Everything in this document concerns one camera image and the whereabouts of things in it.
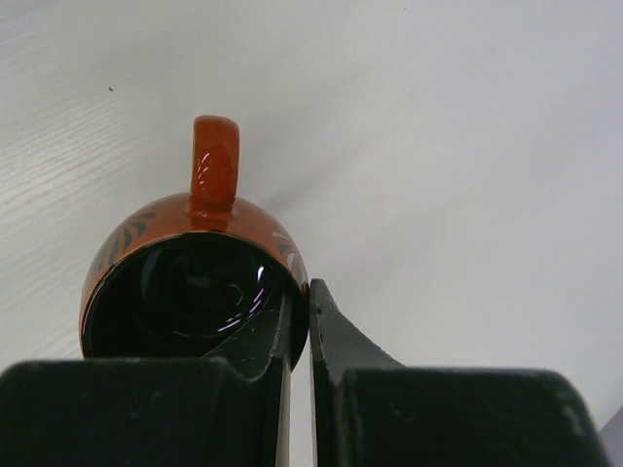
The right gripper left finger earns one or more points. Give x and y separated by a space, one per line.
228 408

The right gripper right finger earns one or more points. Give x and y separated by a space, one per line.
371 410

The small brown patterned cup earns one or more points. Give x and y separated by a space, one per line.
186 272

